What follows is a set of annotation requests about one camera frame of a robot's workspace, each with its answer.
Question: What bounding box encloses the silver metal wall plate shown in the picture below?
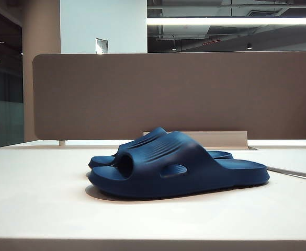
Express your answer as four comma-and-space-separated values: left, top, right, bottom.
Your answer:
95, 37, 109, 55

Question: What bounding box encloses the white cable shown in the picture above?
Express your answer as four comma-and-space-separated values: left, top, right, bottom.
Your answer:
266, 167, 306, 180

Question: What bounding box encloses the brown desk partition panel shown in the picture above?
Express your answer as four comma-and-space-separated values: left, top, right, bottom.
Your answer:
32, 51, 306, 142

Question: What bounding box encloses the blue rubber slipper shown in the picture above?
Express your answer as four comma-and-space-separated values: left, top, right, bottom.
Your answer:
88, 127, 233, 168
88, 130, 270, 201

